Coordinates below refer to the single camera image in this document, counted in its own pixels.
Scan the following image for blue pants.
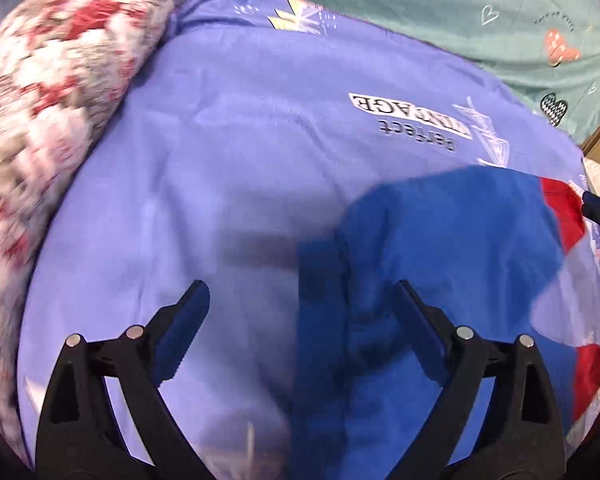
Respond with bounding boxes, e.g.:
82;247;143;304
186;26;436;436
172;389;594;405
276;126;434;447
289;164;588;480

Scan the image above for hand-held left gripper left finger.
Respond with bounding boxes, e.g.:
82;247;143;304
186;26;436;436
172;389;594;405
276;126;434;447
35;280;216;480

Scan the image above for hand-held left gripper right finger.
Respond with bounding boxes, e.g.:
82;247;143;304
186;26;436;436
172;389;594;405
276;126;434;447
393;280;566;480

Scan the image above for red and white floral blanket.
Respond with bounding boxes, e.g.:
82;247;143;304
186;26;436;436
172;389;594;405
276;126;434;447
0;0;176;471

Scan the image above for red cloth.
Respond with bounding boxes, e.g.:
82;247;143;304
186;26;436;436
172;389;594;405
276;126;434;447
540;177;600;423

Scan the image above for teal heart print blanket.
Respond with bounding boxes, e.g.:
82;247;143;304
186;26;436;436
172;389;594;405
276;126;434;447
227;0;600;146

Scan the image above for lavender printed bed sheet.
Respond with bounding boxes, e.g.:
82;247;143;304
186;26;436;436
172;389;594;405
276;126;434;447
17;0;600;480

